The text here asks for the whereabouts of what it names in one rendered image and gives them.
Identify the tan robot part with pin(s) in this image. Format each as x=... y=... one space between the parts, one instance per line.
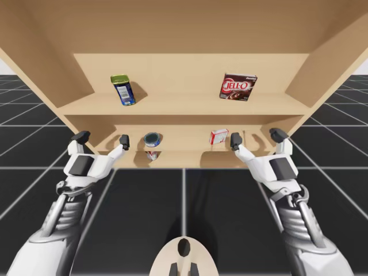
x=184 y=258

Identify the red and white carton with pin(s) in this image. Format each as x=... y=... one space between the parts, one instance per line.
x=217 y=137

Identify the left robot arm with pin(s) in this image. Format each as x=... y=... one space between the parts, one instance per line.
x=43 y=247

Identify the green and blue rectangular can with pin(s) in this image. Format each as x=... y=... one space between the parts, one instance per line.
x=125 y=92

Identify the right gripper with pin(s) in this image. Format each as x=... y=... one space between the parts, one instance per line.
x=276 y=169

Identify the pale wooden shelf unit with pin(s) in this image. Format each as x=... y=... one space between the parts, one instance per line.
x=184 y=31

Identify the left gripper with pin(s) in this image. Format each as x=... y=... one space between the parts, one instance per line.
x=86 y=165

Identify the brown and red carton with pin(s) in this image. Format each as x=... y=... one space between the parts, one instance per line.
x=238 y=88

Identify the blue flat can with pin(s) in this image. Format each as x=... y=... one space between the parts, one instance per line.
x=151 y=140

